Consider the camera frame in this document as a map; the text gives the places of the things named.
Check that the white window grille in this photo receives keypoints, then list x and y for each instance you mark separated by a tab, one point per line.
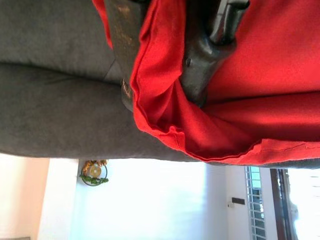
253	212

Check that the round green gold wall wreath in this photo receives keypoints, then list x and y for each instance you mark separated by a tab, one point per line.
94	172

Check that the small white wall fitting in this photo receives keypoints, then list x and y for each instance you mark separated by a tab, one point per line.
230	205

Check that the grey brown fabric sofa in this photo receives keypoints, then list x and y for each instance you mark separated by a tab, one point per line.
50	100

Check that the dark brown wooden door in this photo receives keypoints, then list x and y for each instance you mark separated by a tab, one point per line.
280	200

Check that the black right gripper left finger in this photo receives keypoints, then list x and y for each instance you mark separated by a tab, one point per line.
125	37

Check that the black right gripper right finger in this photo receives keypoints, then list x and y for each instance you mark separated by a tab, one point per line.
197	70

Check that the red fabric pillow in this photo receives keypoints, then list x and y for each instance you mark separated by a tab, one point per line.
262	75

